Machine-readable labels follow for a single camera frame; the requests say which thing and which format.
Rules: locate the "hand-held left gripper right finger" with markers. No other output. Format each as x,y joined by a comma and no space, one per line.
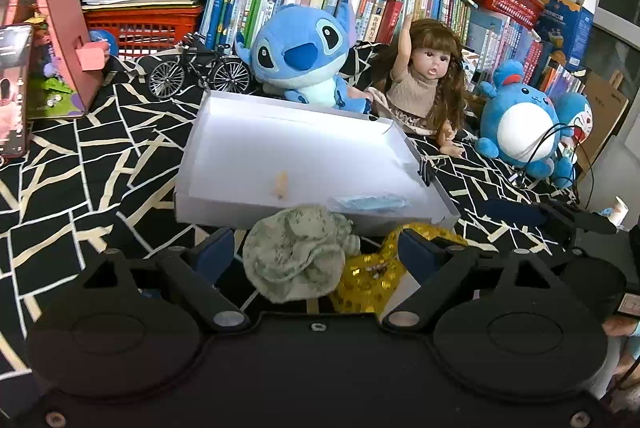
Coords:
414,250

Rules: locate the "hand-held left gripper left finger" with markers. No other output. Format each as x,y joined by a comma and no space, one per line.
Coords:
216,253

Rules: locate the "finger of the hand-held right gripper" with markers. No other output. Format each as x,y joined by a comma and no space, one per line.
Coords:
565,215

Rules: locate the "gold sequin bow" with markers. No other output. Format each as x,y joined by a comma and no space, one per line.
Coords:
367,278

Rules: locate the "green floral cloth hat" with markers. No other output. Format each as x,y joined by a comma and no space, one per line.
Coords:
295,253

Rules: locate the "white cardboard box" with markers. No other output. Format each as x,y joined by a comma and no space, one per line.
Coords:
300,157

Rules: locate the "person's right hand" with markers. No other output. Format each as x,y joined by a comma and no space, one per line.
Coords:
617,328

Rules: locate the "blue face mask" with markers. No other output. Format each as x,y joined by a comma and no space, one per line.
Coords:
367,204

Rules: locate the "blue cat plush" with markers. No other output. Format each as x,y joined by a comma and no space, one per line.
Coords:
577,117

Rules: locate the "round blue mouse plush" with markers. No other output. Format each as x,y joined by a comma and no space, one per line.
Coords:
520,127

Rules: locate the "brown cardboard sheet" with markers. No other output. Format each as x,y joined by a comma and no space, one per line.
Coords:
607,112

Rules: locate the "black patterned blanket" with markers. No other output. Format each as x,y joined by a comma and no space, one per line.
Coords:
100,167

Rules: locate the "long-haired baby doll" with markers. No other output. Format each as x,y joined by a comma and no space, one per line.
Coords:
425,82

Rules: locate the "blue cardboard carton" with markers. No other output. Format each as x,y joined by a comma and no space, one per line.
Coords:
565,27

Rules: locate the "miniature black bicycle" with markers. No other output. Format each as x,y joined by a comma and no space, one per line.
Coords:
200,62

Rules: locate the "blue alien plush toy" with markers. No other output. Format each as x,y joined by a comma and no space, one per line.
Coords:
295,52

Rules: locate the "blue toy ball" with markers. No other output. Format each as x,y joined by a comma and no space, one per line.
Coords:
102,40

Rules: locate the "smartphone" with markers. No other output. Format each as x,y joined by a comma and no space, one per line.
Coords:
12,92

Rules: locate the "pink triangular toy house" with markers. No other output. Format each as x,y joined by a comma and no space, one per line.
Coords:
60,17

